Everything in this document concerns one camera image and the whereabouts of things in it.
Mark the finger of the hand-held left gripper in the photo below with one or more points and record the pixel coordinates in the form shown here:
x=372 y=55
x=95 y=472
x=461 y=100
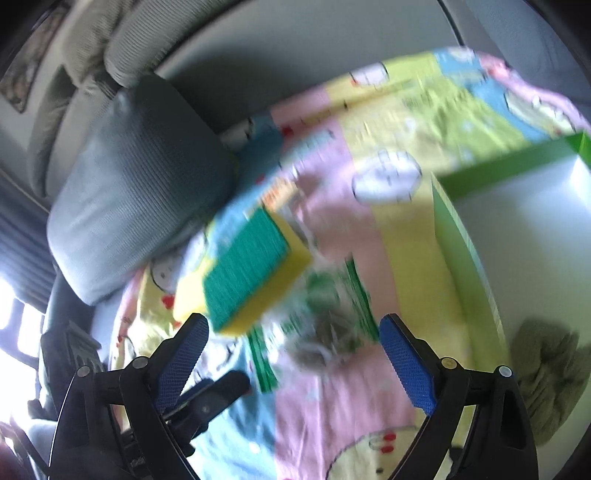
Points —
x=217 y=397

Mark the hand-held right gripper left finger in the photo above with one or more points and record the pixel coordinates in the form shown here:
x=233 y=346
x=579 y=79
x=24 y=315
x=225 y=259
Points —
x=181 y=362

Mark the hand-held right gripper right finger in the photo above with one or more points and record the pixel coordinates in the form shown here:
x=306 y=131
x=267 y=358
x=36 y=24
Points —
x=408 y=364

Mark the clear plastic bag green print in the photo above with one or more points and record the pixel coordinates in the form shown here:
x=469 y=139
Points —
x=323 y=323

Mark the yellow and green sponge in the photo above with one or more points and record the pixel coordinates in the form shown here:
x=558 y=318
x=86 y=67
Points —
x=249 y=263

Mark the green cardboard box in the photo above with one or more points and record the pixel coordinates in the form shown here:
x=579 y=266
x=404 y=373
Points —
x=461 y=240

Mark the colourful cartoon printed blanket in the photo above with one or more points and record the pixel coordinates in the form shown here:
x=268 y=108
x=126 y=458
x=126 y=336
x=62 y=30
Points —
x=337 y=415

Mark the olive green cloth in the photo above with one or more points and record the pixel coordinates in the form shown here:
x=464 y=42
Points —
x=549 y=378

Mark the grey ribbed cushion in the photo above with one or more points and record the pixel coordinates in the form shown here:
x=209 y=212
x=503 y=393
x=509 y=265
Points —
x=138 y=194

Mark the small white orange card box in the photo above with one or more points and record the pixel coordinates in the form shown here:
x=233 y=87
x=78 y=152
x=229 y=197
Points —
x=279 y=194

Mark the grey ribbed pillow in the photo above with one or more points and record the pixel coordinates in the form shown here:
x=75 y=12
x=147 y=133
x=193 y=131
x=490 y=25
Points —
x=143 y=46

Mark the smooth grey cushion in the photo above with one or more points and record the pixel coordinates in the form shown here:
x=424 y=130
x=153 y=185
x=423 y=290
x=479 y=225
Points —
x=521 y=55

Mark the grey sofa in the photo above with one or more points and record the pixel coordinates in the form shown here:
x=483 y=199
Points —
x=300 y=46

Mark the framed wall picture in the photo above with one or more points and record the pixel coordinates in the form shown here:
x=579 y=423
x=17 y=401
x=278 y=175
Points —
x=27 y=69

